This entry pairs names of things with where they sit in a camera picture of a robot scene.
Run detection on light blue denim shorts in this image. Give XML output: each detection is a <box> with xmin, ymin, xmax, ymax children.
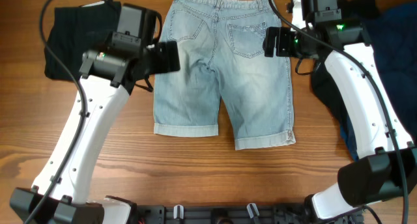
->
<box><xmin>153</xmin><ymin>0</ymin><xmax>296</xmax><ymax>150</ymax></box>

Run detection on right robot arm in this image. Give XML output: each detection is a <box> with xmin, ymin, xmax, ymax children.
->
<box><xmin>263</xmin><ymin>0</ymin><xmax>416</xmax><ymax>223</ymax></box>

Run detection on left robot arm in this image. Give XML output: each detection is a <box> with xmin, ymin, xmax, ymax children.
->
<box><xmin>10</xmin><ymin>4</ymin><xmax>180</xmax><ymax>223</ymax></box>

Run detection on black garment under pile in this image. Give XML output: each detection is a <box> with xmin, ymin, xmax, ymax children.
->
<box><xmin>310</xmin><ymin>0</ymin><xmax>381</xmax><ymax>128</ymax></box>

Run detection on folded black shorts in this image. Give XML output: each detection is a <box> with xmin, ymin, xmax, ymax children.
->
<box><xmin>47</xmin><ymin>0</ymin><xmax>121</xmax><ymax>79</ymax></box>

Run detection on dark blue garment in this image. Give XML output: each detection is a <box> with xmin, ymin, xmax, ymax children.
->
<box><xmin>338</xmin><ymin>0</ymin><xmax>416</xmax><ymax>141</ymax></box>

